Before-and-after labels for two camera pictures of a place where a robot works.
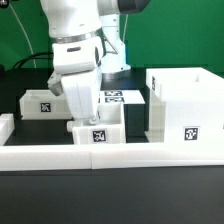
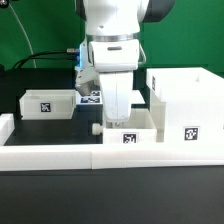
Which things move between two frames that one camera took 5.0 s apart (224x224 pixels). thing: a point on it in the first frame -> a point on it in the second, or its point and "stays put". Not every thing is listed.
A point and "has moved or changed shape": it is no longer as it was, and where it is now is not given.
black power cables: x=34 y=56 stays put
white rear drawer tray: x=44 y=104 stays put
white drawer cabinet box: x=186 y=105 stays put
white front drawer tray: x=109 y=130 has moved or changed shape
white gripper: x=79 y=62 -> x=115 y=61
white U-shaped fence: x=64 y=157 stays put
